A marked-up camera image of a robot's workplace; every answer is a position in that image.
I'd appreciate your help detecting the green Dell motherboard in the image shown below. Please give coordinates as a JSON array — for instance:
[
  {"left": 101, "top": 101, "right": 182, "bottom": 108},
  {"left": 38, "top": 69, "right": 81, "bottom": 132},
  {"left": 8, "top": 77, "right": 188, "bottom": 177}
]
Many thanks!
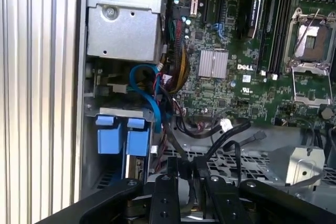
[{"left": 165, "top": 0, "right": 336, "bottom": 131}]

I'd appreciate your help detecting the round coin battery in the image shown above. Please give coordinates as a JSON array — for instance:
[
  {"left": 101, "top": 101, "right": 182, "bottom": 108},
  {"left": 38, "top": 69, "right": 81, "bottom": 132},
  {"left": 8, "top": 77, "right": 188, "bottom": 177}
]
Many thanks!
[{"left": 320, "top": 108, "right": 333, "bottom": 120}]

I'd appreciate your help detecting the blue flat wire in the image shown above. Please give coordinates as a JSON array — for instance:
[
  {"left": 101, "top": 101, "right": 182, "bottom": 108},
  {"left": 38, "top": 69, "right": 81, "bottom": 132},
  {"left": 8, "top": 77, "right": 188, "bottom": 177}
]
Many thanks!
[{"left": 130, "top": 63, "right": 162, "bottom": 133}]

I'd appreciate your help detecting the black disk wire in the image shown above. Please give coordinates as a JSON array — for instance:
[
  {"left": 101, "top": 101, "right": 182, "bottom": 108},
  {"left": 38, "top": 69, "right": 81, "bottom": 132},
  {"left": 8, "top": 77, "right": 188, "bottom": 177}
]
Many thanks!
[{"left": 161, "top": 119, "right": 195, "bottom": 183}]

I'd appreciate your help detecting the metal socket cover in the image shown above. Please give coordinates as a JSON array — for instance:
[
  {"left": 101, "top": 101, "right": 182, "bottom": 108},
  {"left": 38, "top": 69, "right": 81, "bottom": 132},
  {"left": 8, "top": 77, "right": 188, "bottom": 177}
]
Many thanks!
[{"left": 291, "top": 62, "right": 333, "bottom": 109}]

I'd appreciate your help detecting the silver chipset heatsink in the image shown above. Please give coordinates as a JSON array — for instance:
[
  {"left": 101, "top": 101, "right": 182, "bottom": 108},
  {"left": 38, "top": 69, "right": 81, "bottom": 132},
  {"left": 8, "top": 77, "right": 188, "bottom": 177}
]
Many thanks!
[{"left": 198, "top": 49, "right": 229, "bottom": 79}]

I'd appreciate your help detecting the silver metal bracket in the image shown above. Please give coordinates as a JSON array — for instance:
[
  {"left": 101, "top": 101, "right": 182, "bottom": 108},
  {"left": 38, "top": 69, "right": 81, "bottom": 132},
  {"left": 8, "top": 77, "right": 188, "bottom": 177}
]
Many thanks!
[{"left": 285, "top": 146, "right": 328, "bottom": 186}]

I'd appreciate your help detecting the multicolour power wire bundle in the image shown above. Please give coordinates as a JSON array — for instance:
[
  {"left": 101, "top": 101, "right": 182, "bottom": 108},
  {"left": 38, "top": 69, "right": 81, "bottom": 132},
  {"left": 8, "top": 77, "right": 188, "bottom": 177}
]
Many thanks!
[{"left": 167, "top": 19, "right": 191, "bottom": 94}]

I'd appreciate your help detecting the thin metal locking lever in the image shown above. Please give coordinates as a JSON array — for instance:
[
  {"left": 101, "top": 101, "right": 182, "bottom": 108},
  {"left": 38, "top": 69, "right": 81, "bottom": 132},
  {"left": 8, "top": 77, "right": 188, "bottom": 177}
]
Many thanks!
[{"left": 290, "top": 8, "right": 321, "bottom": 60}]

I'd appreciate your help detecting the black wire white connector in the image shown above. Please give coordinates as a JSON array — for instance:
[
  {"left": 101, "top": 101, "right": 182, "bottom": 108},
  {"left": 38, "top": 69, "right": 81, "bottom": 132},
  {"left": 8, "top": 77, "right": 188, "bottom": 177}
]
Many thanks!
[{"left": 181, "top": 119, "right": 253, "bottom": 162}]

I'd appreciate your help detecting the silver disk bay frame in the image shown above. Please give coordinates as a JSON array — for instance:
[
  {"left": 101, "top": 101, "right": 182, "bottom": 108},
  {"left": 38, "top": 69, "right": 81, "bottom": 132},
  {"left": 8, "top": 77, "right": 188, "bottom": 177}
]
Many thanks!
[{"left": 85, "top": 105, "right": 156, "bottom": 120}]

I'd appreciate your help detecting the blue disk carrier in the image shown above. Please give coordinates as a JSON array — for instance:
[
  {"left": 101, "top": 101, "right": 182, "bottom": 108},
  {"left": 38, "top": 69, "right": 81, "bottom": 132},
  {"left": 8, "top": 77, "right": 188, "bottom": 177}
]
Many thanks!
[{"left": 94, "top": 114, "right": 124, "bottom": 190}]

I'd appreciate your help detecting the CPU socket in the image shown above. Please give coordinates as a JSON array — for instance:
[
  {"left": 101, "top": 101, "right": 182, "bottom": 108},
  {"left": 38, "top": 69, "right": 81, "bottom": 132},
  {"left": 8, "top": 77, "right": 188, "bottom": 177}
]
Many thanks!
[{"left": 285, "top": 7, "right": 336, "bottom": 64}]

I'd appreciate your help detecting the silver power supply unit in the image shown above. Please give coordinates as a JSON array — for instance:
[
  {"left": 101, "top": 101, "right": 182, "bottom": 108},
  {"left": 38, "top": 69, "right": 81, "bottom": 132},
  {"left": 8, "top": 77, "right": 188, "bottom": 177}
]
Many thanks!
[{"left": 86, "top": 0, "right": 169, "bottom": 63}]

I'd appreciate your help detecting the grey flat wire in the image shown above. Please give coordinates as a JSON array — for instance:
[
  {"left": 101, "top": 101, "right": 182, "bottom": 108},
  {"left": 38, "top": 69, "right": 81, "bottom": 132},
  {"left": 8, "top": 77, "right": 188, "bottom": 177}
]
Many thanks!
[{"left": 286, "top": 170, "right": 327, "bottom": 188}]

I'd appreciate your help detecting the open PC case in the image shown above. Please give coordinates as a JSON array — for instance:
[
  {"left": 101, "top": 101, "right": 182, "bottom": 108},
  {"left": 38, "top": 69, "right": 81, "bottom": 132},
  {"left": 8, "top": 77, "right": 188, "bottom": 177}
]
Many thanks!
[{"left": 78, "top": 0, "right": 336, "bottom": 209}]

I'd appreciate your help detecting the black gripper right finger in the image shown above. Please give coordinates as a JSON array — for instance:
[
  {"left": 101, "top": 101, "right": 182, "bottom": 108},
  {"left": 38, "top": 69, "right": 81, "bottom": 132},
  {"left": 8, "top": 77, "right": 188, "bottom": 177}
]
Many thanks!
[{"left": 194, "top": 157, "right": 336, "bottom": 224}]

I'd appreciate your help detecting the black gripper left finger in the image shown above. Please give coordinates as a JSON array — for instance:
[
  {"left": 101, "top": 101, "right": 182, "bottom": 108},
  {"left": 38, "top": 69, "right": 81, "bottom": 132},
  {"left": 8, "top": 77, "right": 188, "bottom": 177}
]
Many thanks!
[{"left": 35, "top": 156, "right": 182, "bottom": 224}]

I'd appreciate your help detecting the thin black wire small plug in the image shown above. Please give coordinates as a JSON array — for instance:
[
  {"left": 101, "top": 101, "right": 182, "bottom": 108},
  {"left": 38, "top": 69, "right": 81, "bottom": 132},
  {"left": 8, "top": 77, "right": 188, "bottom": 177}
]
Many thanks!
[{"left": 241, "top": 130, "right": 268, "bottom": 147}]

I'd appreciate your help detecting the black graphics card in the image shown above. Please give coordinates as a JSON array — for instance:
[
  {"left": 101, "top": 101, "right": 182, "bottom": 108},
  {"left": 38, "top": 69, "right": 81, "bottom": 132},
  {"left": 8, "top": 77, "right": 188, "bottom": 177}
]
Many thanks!
[{"left": 237, "top": 0, "right": 266, "bottom": 39}]

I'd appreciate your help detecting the perforated metal drive cage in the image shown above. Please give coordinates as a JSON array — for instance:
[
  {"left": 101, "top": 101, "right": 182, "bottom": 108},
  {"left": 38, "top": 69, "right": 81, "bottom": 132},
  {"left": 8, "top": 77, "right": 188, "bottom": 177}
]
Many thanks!
[{"left": 154, "top": 145, "right": 287, "bottom": 183}]

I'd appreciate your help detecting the black RAM slot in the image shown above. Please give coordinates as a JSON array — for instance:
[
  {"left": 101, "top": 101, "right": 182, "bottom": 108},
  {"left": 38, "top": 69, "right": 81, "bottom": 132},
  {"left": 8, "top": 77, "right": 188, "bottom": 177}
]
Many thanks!
[
  {"left": 270, "top": 0, "right": 295, "bottom": 80},
  {"left": 258, "top": 0, "right": 283, "bottom": 76}
]

